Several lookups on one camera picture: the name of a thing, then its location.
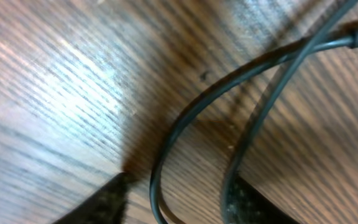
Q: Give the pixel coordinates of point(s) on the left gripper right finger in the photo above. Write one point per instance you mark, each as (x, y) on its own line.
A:
(246, 205)

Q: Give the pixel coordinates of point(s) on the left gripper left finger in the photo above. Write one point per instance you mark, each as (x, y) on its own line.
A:
(106, 206)

